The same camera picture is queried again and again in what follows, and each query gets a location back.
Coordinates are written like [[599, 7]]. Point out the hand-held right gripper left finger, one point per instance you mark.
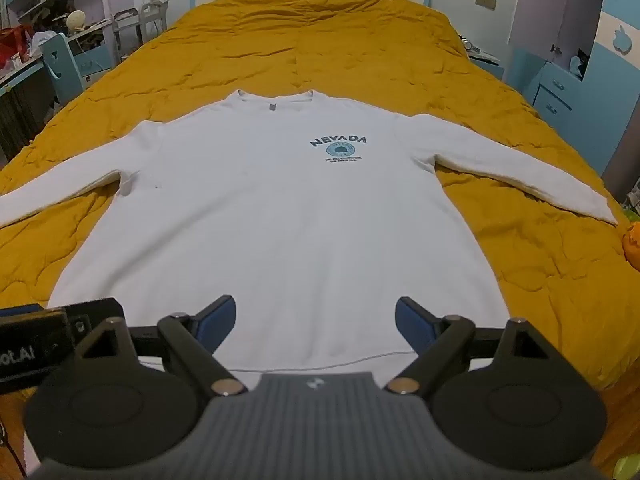
[[220, 321]]

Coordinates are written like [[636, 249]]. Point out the wall switch plate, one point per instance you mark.
[[485, 1]]

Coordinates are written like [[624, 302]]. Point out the cluttered desk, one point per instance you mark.
[[25, 100]]

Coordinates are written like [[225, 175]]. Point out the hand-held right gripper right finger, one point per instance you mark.
[[409, 326]]

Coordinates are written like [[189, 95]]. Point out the green toy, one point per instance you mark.
[[627, 467]]

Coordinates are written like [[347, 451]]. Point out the blue nightstand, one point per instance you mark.
[[487, 62]]

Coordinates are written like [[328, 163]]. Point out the white plastic bag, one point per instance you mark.
[[42, 42]]

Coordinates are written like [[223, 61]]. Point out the red bag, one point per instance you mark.
[[14, 47]]

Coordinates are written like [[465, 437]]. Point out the yellow quilt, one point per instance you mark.
[[300, 45]]

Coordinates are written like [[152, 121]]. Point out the blue drawer cabinet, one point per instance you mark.
[[557, 90]]

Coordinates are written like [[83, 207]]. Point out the blue chair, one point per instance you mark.
[[62, 65]]

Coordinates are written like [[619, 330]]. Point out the white wardrobe door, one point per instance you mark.
[[555, 5]]

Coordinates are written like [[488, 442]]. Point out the white t-shirt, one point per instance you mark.
[[280, 220]]

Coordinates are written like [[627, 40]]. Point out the beige round ball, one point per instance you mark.
[[76, 20]]

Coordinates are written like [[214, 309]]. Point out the blue white wardrobe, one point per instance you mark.
[[620, 110]]

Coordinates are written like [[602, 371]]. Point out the orange plush toy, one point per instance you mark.
[[632, 245]]

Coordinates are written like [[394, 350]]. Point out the grey chair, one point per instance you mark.
[[155, 20], [126, 27]]

